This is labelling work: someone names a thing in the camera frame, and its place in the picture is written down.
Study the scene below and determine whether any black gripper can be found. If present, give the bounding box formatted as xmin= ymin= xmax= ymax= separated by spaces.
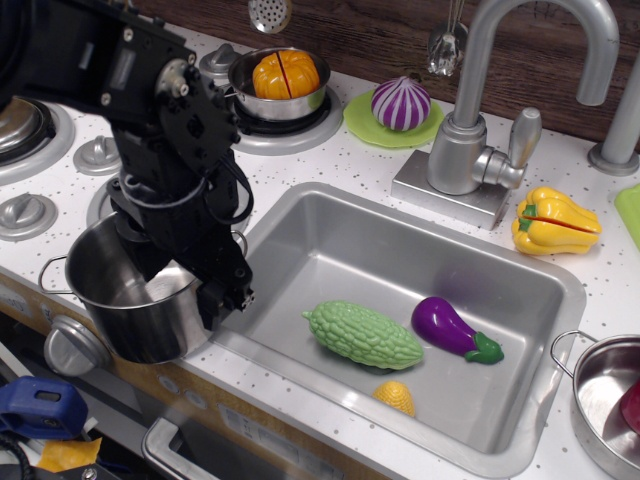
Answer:
xmin=107 ymin=149 xmax=254 ymax=330

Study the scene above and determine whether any tall steel pot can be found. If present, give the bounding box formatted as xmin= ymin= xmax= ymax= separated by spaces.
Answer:
xmin=62 ymin=213 xmax=216 ymax=364

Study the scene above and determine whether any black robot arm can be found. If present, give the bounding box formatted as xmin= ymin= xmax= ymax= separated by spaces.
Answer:
xmin=1 ymin=1 xmax=253 ymax=328

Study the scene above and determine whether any back right stove burner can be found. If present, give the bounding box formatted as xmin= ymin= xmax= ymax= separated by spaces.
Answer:
xmin=229 ymin=88 xmax=342 ymax=156

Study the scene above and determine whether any left stove burner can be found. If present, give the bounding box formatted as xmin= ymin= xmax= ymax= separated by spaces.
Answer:
xmin=1 ymin=97 xmax=75 ymax=186

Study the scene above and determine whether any steel pot at right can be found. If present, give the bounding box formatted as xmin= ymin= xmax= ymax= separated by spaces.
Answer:
xmin=550 ymin=330 xmax=639 ymax=479

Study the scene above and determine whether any red toy in pot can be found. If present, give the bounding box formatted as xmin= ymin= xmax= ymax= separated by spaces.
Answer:
xmin=619 ymin=380 xmax=640 ymax=434

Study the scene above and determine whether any silver oven dial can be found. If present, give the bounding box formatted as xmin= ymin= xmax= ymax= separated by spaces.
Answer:
xmin=44 ymin=315 xmax=111 ymax=377

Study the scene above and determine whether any grey knob middle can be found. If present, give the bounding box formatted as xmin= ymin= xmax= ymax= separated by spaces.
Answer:
xmin=73 ymin=135 xmax=121 ymax=176

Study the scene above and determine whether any grey knob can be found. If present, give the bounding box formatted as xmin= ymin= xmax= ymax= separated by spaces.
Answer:
xmin=73 ymin=135 xmax=121 ymax=176
xmin=1 ymin=193 xmax=58 ymax=242
xmin=199 ymin=43 xmax=240 ymax=81

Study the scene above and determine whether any grey knob front left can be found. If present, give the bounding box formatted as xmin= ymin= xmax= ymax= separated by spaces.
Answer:
xmin=1 ymin=193 xmax=58 ymax=242

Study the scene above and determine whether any green toy bitter gourd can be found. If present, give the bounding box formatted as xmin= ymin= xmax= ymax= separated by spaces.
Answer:
xmin=302 ymin=300 xmax=424 ymax=370

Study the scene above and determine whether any blue clamp tool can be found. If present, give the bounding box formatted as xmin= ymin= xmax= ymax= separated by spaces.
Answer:
xmin=1 ymin=376 xmax=88 ymax=440

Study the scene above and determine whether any small steel saucepan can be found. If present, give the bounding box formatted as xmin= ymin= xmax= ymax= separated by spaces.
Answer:
xmin=228 ymin=47 xmax=331 ymax=122

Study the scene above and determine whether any grey knob back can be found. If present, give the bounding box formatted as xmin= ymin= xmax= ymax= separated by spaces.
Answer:
xmin=199 ymin=43 xmax=240 ymax=81

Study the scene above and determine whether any yellow cloth piece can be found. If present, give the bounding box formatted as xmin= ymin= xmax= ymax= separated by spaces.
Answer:
xmin=37 ymin=438 xmax=102 ymax=473

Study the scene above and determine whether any steel lid on left burner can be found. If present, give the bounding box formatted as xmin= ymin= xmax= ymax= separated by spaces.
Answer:
xmin=1 ymin=97 xmax=48 ymax=157

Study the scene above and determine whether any orange toy pumpkin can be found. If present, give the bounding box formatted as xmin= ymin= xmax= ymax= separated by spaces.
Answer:
xmin=252 ymin=50 xmax=320 ymax=100

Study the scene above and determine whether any green plastic plate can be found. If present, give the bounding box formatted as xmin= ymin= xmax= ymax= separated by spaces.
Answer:
xmin=343 ymin=90 xmax=445 ymax=149

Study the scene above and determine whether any yellow toy corn piece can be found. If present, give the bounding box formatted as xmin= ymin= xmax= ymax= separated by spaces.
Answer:
xmin=372 ymin=381 xmax=415 ymax=417

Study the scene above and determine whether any purple toy eggplant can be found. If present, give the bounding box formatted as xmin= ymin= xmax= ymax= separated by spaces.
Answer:
xmin=411 ymin=297 xmax=504 ymax=365

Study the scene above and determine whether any grey sink basin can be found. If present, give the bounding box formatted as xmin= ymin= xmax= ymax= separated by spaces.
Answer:
xmin=216 ymin=183 xmax=586 ymax=478

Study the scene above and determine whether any hanging perforated steel ladle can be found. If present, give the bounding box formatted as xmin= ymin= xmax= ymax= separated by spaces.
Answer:
xmin=247 ymin=0 xmax=293 ymax=35

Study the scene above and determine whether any purple striped toy onion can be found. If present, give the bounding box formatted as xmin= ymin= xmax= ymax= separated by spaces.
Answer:
xmin=370 ymin=76 xmax=431 ymax=132

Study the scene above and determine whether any silver toy faucet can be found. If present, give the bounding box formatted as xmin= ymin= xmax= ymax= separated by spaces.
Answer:
xmin=391 ymin=0 xmax=619 ymax=230

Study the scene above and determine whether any hanging clear plastic spoon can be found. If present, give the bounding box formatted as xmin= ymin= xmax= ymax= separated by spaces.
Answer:
xmin=428 ymin=0 xmax=469 ymax=77

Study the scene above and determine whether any yellow toy bell pepper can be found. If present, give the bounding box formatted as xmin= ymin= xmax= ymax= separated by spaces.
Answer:
xmin=511 ymin=187 xmax=602 ymax=256

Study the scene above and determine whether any green tray edge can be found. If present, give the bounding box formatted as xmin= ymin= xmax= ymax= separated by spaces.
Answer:
xmin=614 ymin=184 xmax=640 ymax=249

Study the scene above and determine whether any silver oven door handle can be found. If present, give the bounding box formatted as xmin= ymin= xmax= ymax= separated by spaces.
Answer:
xmin=141 ymin=417 xmax=261 ymax=480

